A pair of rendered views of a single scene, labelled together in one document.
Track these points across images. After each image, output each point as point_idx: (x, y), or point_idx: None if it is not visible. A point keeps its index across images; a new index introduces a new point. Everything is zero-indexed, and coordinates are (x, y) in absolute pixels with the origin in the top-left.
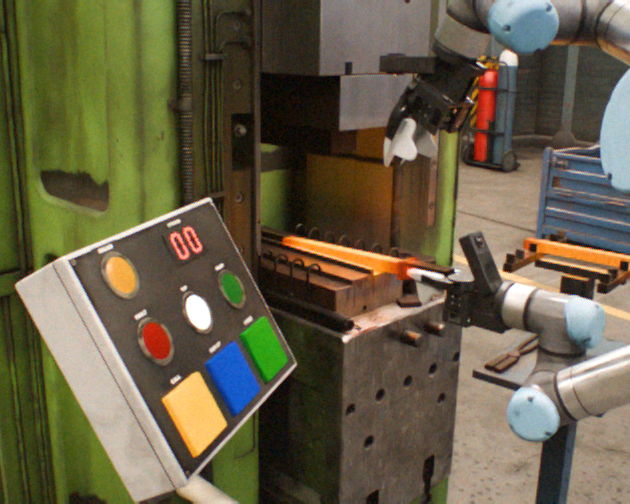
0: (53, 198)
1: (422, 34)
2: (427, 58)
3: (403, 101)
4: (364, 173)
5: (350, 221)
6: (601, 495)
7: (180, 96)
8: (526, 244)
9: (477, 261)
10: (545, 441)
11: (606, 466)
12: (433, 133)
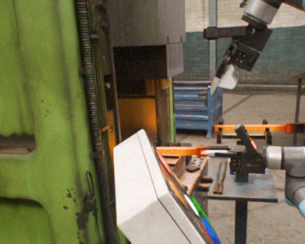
0: None
1: (183, 19)
2: (241, 27)
3: (229, 54)
4: (136, 105)
5: (129, 133)
6: (232, 236)
7: (84, 65)
8: (216, 128)
9: (248, 139)
10: (236, 220)
11: (225, 223)
12: (250, 70)
